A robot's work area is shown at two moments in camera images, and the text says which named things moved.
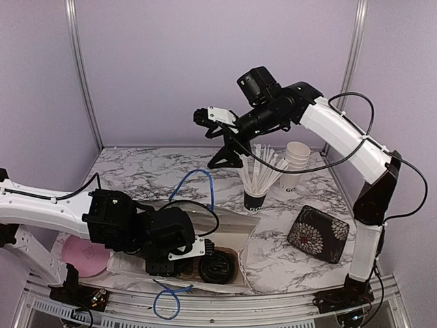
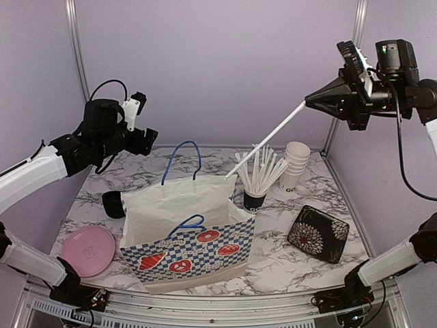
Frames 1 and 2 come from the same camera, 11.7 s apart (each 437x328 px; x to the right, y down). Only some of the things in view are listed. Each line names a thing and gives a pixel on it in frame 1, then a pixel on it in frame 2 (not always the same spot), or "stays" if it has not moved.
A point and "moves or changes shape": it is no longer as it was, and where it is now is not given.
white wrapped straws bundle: (256, 176) stays
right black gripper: (226, 152) → (341, 106)
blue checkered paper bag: (223, 227) moves or changes shape
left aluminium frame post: (70, 6) stays
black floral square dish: (319, 234) stays
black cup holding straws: (253, 201) stays
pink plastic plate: (89, 257) stays
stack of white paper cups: (297, 154) stays
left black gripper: (154, 270) → (136, 145)
